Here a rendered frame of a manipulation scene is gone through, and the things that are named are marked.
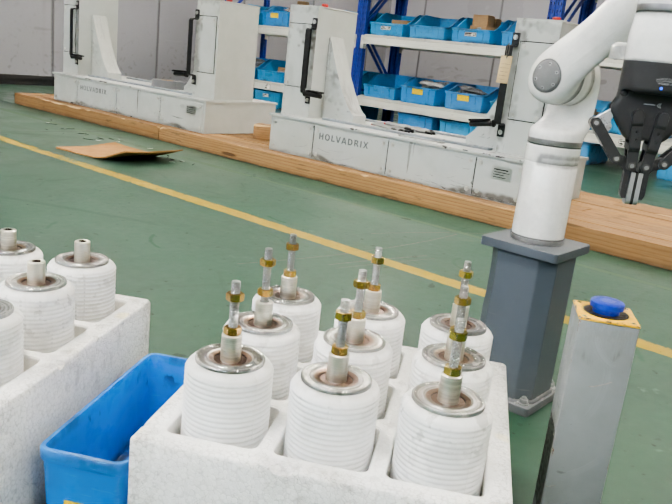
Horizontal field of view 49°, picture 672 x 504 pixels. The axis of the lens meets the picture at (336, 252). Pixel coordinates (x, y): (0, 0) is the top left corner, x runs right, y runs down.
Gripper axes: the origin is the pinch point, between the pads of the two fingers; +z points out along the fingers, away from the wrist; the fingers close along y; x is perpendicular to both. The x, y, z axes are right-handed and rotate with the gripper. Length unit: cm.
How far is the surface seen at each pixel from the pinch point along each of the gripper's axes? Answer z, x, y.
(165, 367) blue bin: 37, 6, -59
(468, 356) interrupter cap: 21.6, -6.6, -15.5
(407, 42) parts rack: -28, 556, -91
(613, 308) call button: 14.2, -2.0, 0.4
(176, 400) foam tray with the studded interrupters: 29, -18, -47
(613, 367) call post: 21.0, -3.5, 1.5
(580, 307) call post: 15.4, 0.3, -2.9
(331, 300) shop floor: 47, 79, -48
